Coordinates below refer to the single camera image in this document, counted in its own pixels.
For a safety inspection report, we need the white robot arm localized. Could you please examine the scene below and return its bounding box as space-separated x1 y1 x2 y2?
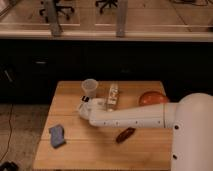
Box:
78 93 213 171

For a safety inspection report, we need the dark red chili pepper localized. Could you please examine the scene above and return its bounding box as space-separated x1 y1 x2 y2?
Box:
116 127 135 144

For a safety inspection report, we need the right metal post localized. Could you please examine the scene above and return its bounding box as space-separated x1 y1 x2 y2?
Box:
116 0 128 37

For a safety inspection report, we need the right office chair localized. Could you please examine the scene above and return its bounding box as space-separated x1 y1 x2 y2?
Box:
95 0 118 14

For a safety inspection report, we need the black cable on floor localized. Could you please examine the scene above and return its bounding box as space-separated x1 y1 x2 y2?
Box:
0 103 15 163

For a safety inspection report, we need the left office chair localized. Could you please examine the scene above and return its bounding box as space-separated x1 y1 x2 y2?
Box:
39 0 75 20

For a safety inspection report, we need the metal post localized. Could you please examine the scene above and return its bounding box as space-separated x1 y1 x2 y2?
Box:
116 0 128 37
44 0 62 37

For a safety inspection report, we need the office chair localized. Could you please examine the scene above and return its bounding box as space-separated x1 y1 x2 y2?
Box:
39 0 75 20
95 0 118 14

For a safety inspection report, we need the black object floor corner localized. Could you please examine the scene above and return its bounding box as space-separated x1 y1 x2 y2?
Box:
0 162 19 171

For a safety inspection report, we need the clear plastic cup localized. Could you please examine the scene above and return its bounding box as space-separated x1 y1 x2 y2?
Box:
81 79 98 98

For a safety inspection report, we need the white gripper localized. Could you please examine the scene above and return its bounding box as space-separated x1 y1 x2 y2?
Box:
78 96 106 117

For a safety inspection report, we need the left metal post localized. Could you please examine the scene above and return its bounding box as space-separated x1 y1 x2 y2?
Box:
44 0 62 37

